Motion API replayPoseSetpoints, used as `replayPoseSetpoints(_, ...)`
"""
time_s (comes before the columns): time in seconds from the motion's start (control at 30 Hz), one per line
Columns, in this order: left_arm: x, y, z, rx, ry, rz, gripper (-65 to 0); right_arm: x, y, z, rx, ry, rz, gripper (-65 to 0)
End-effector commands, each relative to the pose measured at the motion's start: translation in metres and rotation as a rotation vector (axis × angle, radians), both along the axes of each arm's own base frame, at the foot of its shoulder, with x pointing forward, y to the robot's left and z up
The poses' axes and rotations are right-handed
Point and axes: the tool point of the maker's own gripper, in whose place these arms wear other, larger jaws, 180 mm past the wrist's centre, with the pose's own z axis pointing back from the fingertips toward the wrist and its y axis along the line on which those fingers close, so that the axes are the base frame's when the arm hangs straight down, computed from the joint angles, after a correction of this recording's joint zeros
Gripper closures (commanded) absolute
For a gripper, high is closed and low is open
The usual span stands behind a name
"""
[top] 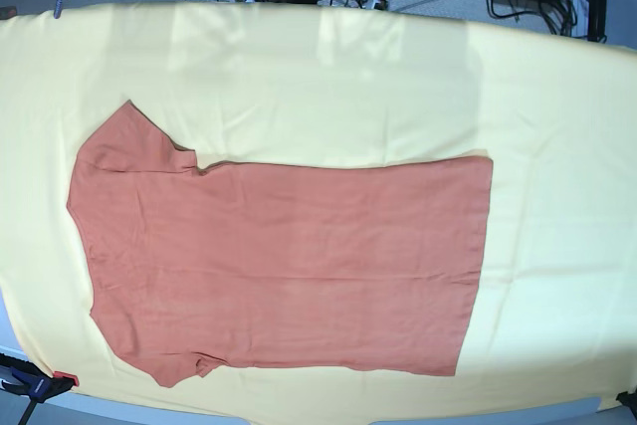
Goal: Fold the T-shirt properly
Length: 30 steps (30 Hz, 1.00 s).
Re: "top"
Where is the terracotta orange T-shirt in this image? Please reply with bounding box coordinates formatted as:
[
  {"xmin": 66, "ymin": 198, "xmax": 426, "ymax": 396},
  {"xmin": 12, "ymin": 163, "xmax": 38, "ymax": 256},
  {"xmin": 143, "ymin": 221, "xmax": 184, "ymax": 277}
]
[{"xmin": 68, "ymin": 104, "xmax": 494, "ymax": 387}]

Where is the pale yellow table cloth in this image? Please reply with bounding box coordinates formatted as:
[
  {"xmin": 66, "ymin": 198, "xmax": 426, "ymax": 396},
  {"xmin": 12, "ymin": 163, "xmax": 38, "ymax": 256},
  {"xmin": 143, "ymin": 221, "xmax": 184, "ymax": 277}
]
[{"xmin": 1, "ymin": 3, "xmax": 636, "ymax": 424}]

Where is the black clamp right corner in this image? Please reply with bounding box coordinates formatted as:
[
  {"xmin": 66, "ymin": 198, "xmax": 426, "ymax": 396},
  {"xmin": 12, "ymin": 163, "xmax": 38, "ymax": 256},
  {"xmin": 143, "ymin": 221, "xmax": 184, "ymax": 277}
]
[{"xmin": 616, "ymin": 391, "xmax": 637, "ymax": 420}]

